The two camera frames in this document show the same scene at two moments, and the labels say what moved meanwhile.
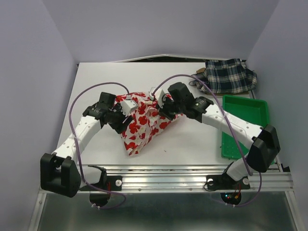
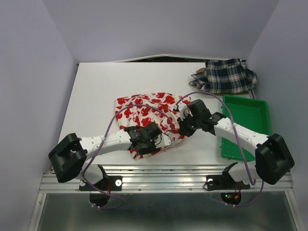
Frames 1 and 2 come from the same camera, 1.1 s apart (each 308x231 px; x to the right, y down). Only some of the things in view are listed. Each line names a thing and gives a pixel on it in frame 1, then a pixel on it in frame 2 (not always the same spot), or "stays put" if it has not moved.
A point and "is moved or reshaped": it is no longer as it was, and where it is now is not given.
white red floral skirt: (146, 122) is moved or reshaped
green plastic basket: (254, 111) stays put
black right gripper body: (170, 108) → (189, 124)
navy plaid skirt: (229, 75) stays put
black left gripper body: (117, 118) → (149, 147)
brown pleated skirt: (201, 70) stays put
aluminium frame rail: (192, 179) stays put
